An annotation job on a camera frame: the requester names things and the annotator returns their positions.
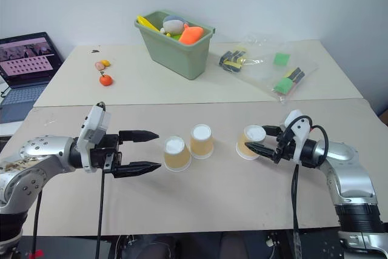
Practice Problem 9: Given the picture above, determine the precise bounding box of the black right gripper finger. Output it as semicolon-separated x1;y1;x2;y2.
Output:
244;141;276;159
262;124;286;138

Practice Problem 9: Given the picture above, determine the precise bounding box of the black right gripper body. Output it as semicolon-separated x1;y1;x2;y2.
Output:
272;128;299;164

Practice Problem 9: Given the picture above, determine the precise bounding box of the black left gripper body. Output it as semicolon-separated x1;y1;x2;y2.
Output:
89;133;124;178

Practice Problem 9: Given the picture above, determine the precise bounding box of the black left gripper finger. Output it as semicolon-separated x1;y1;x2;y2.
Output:
113;161;162;179
118;130;160;144

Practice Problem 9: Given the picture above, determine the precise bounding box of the tan paper cup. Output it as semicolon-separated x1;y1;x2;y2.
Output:
190;123;215;160
162;136;192;172
235;124;267;161

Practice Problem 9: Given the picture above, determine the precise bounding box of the black yellow sponge stack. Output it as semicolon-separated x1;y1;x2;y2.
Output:
283;67;306;86

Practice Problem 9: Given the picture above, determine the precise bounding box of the green sponge block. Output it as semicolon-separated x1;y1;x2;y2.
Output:
273;77;293;94

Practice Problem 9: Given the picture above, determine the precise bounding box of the clear plastic bag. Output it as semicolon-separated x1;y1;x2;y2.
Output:
235;34;321;104

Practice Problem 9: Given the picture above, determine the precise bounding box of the orange toy fruit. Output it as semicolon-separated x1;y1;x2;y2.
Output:
99;71;114;87

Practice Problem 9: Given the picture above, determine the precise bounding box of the green square sponge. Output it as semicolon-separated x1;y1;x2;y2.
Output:
273;52;291;67

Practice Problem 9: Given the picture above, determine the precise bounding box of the black yellow sponge bundle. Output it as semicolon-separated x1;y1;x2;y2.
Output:
218;49;247;75

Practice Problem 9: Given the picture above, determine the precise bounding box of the green plastic bin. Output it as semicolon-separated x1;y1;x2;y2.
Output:
134;10;217;81

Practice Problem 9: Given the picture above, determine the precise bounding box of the yellow plastic toy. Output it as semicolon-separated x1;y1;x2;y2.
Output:
136;15;161;33

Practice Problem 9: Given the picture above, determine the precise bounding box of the orange plastic toy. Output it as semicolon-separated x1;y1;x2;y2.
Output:
178;23;204;45

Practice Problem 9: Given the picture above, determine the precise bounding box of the grey blue plush toy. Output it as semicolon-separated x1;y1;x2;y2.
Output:
162;15;187;36

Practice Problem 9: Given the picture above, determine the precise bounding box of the open laptop computer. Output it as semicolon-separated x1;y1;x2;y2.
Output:
0;31;65;125

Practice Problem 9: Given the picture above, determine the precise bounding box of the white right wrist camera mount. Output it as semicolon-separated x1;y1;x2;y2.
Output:
283;109;313;163

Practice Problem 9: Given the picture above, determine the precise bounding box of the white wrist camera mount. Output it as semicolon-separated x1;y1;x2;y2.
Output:
75;103;112;174
283;109;313;163

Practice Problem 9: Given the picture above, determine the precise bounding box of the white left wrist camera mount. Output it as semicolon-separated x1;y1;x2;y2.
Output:
75;103;112;174

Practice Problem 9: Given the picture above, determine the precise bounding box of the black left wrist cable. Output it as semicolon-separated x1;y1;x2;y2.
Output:
95;153;111;259

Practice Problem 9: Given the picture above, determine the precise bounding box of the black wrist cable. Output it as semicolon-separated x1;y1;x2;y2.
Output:
284;115;330;259
95;153;111;259

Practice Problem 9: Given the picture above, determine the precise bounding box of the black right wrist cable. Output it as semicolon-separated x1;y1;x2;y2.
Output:
284;115;330;259

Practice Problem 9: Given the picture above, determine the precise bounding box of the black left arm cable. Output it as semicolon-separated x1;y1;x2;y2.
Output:
31;190;44;259

